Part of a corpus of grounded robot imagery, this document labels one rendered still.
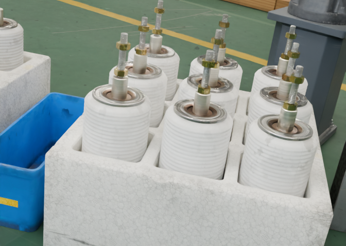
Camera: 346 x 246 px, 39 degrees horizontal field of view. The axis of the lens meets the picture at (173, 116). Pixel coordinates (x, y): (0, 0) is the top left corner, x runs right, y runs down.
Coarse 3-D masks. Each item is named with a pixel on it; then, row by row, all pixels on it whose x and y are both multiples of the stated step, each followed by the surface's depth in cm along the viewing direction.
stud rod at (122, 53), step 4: (124, 32) 67; (120, 36) 67; (124, 36) 66; (120, 40) 67; (124, 40) 67; (120, 52) 68; (124, 52) 67; (120, 56) 68; (124, 56) 68; (120, 60) 68; (124, 60) 68; (120, 64) 68; (124, 64) 68; (120, 68) 68; (124, 68) 69
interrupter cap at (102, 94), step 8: (96, 88) 71; (104, 88) 72; (128, 88) 73; (96, 96) 68; (104, 96) 69; (128, 96) 71; (136, 96) 70; (144, 96) 71; (112, 104) 67; (120, 104) 67; (128, 104) 67; (136, 104) 68
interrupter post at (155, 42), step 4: (152, 36) 90; (160, 36) 91; (152, 40) 90; (156, 40) 90; (160, 40) 90; (152, 44) 90; (156, 44) 90; (160, 44) 91; (152, 48) 91; (156, 48) 90; (160, 48) 91; (152, 52) 91; (156, 52) 91; (160, 52) 92
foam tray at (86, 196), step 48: (240, 96) 96; (240, 144) 78; (48, 192) 70; (96, 192) 68; (144, 192) 67; (192, 192) 66; (240, 192) 65; (48, 240) 73; (96, 240) 72; (144, 240) 70; (192, 240) 69; (240, 240) 67; (288, 240) 66
